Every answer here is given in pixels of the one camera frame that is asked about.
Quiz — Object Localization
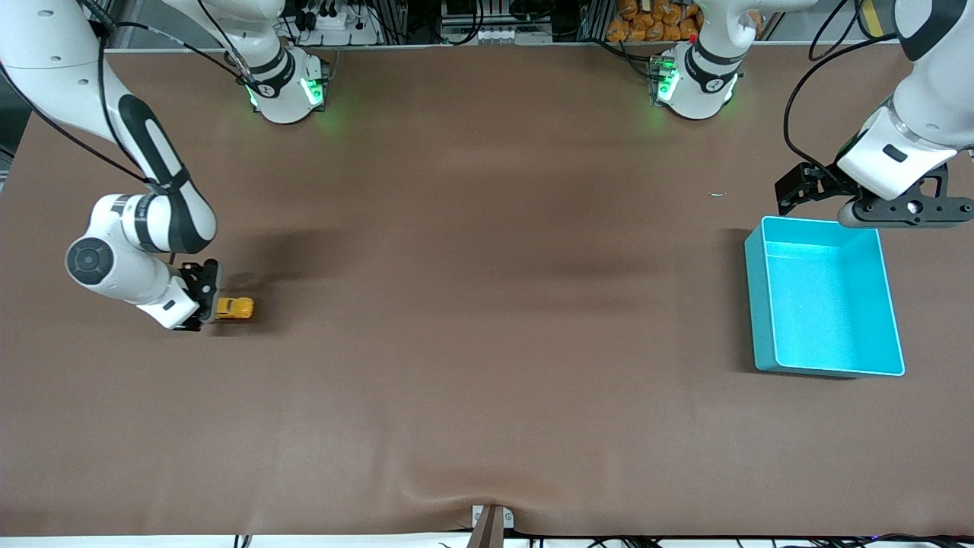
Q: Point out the teal plastic bin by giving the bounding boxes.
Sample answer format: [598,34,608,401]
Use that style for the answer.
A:
[744,215,906,378]

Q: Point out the pile of orange items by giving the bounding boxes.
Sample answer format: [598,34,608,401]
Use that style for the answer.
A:
[606,0,763,43]

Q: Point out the white power strip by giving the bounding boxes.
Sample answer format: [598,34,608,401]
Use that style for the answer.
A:
[299,6,383,47]

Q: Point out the brown table mat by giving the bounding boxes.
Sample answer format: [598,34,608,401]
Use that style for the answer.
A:
[0,46,974,538]

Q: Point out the white terminal block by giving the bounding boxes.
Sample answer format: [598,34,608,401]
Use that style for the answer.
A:
[475,27,553,46]

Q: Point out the black electronics box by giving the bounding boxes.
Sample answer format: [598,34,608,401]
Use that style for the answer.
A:
[440,0,558,45]

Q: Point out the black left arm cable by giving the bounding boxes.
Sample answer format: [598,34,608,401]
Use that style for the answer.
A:
[783,0,914,180]

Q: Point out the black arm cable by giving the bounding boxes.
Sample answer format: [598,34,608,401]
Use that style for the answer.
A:
[0,0,256,187]
[783,0,914,180]

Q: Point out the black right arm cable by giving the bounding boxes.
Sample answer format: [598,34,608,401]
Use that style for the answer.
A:
[0,0,256,187]

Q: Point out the brown edge clamp bracket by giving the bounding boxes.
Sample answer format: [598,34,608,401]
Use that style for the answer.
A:
[469,505,516,548]

